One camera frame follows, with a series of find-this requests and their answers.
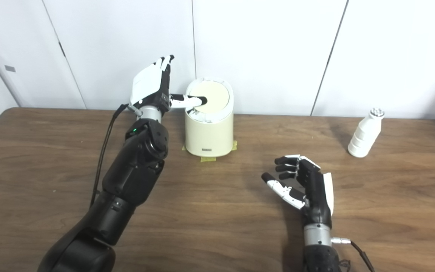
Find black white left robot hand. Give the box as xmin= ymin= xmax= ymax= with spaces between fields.
xmin=130 ymin=55 xmax=207 ymax=114

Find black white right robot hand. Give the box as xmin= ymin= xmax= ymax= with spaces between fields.
xmin=261 ymin=154 xmax=334 ymax=228

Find round cream bin lid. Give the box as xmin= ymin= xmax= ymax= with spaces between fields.
xmin=193 ymin=81 xmax=230 ymax=113

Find small white plastic bottle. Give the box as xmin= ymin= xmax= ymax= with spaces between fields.
xmin=347 ymin=108 xmax=385 ymax=158

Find cream-colored plastic bin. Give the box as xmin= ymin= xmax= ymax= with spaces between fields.
xmin=184 ymin=77 xmax=234 ymax=158

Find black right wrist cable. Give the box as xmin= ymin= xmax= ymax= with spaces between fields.
xmin=331 ymin=237 xmax=376 ymax=272

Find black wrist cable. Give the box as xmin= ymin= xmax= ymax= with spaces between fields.
xmin=331 ymin=237 xmax=376 ymax=272
xmin=89 ymin=104 xmax=142 ymax=208

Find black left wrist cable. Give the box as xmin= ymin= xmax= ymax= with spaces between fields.
xmin=89 ymin=104 xmax=142 ymax=208

